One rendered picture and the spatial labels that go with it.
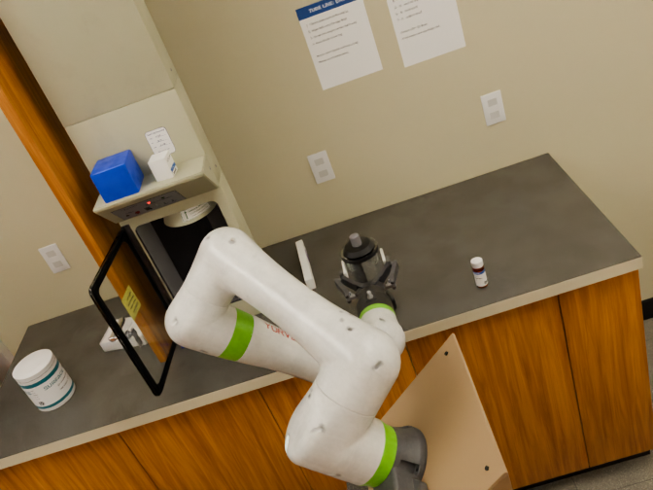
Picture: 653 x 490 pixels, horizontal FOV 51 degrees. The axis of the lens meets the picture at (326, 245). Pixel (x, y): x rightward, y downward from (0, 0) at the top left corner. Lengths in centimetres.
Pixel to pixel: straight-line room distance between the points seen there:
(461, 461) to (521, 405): 102
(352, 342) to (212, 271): 37
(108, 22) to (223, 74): 56
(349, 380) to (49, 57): 116
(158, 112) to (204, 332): 68
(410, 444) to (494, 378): 85
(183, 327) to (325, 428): 41
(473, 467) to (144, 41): 127
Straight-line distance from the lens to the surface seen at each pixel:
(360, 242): 189
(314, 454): 127
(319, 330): 127
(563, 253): 207
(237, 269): 140
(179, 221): 207
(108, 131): 196
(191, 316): 148
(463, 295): 199
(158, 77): 188
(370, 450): 131
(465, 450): 127
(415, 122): 242
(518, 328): 206
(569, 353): 219
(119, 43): 187
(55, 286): 278
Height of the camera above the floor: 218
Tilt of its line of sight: 31 degrees down
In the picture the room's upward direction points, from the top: 22 degrees counter-clockwise
